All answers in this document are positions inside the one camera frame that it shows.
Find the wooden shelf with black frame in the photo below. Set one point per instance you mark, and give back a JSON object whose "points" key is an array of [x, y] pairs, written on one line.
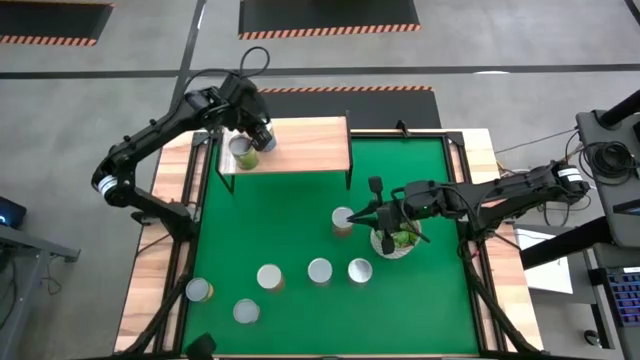
{"points": [[310, 145]]}

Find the succulent in white patterned pot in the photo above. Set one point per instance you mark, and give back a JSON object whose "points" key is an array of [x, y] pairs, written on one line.
{"points": [[402, 239]]}

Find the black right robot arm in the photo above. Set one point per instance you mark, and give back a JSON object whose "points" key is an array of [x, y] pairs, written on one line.
{"points": [[510, 190]]}

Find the black hazard-striped floor mat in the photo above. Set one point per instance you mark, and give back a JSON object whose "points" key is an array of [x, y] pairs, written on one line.
{"points": [[325, 15], [50, 20], [390, 107]]}

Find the green labelled tin can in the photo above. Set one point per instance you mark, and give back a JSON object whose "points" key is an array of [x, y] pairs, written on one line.
{"points": [[242, 147], [246, 311]]}

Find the grey equipment desk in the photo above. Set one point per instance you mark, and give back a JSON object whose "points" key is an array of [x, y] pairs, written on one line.
{"points": [[590, 130]]}

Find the black angled beam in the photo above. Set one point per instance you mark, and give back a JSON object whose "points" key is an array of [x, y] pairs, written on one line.
{"points": [[560, 245]]}

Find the peaches tin can pale label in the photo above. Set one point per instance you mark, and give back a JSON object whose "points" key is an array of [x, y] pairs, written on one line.
{"points": [[320, 270]]}

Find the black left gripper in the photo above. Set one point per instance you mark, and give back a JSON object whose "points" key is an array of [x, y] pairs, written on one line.
{"points": [[245, 102]]}

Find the tin can yellow-orange label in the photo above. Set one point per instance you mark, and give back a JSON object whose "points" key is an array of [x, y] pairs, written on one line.
{"points": [[197, 289]]}

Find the black desk post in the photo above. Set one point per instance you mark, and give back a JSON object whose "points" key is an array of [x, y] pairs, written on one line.
{"points": [[620, 110]]}

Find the grey metal table frame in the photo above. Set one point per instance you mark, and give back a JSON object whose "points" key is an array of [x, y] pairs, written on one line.
{"points": [[40, 245]]}

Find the keyboard with blue keys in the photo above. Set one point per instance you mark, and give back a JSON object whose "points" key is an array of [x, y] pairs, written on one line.
{"points": [[627, 300]]}

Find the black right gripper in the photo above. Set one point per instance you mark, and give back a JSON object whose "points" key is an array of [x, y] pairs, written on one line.
{"points": [[420, 200]]}

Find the green table mat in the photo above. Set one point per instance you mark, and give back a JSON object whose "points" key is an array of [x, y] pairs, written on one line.
{"points": [[300, 320]]}

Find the black rig frame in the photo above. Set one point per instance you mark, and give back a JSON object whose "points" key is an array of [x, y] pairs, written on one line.
{"points": [[202, 136]]}

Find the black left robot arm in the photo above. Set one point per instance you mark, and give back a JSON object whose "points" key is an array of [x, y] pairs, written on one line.
{"points": [[150, 132]]}

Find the white board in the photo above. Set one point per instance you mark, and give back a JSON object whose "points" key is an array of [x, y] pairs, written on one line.
{"points": [[550, 275]]}

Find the pineapple tin can orange label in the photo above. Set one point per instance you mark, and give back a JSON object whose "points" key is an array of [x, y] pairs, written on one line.
{"points": [[269, 276], [341, 217]]}

